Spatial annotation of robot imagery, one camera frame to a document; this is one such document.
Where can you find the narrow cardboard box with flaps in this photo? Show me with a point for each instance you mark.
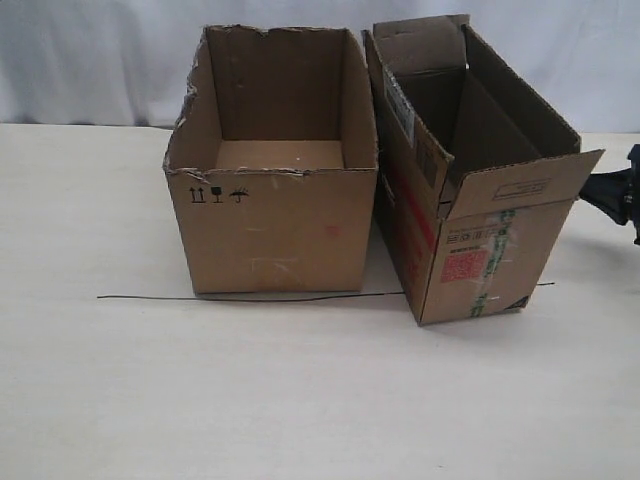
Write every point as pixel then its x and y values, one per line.
pixel 477 171

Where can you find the large open cardboard box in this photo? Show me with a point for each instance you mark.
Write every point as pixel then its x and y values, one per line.
pixel 273 160

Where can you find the white backdrop cloth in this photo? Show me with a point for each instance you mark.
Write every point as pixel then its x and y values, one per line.
pixel 125 62

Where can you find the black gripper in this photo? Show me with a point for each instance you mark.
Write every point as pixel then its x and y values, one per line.
pixel 616 194

